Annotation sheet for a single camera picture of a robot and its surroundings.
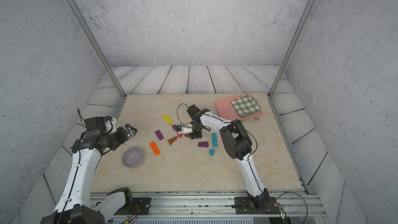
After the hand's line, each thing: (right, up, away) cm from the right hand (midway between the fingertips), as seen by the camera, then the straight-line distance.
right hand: (193, 133), depth 98 cm
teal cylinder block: (+11, -10, -8) cm, 17 cm away
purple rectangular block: (-21, -2, 0) cm, 21 cm away
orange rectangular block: (-23, -8, -4) cm, 25 cm away
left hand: (-29, +4, -20) cm, 35 cm away
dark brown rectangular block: (-3, 0, -7) cm, 8 cm away
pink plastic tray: (+22, +15, +13) cm, 29 cm away
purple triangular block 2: (+6, -6, -4) cm, 9 cm away
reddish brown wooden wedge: (-13, -4, -3) cm, 14 cm away
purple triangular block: (-12, +3, +4) cm, 13 cm away
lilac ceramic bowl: (-33, -12, -11) cm, 37 cm away
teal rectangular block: (+13, -4, -1) cm, 14 cm away
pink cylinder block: (-8, -2, +1) cm, 8 cm away
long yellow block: (-18, +8, +9) cm, 22 cm away
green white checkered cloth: (+37, +17, +14) cm, 43 cm away
